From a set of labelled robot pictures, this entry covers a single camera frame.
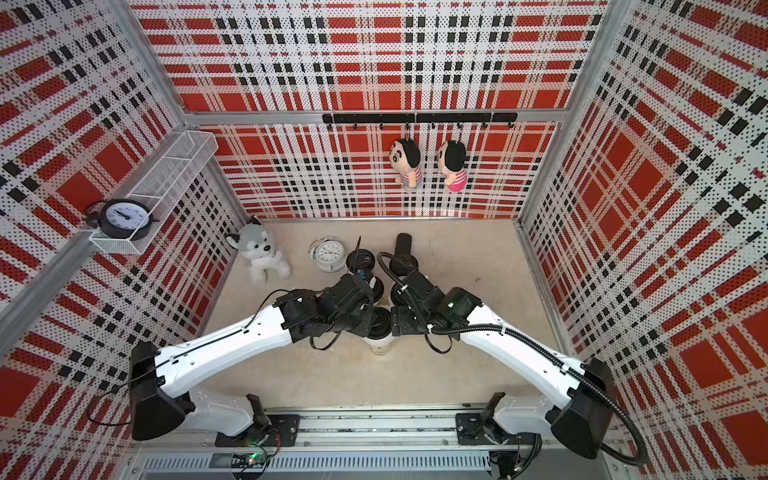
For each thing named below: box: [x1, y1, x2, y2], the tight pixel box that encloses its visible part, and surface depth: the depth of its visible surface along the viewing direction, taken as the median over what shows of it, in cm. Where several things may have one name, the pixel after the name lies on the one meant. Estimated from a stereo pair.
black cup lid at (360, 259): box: [346, 248, 376, 273], surface depth 90 cm
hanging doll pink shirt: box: [437, 140, 469, 193], surface depth 96 cm
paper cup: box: [363, 333, 396, 355], surface depth 74 cm
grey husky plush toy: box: [226, 215, 292, 284], surface depth 95 cm
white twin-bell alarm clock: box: [308, 237, 345, 273], surface depth 107 cm
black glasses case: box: [394, 232, 412, 257], surface depth 114 cm
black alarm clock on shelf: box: [85, 199, 160, 241], surface depth 65 cm
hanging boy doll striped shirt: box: [390, 138, 422, 189], surface depth 95 cm
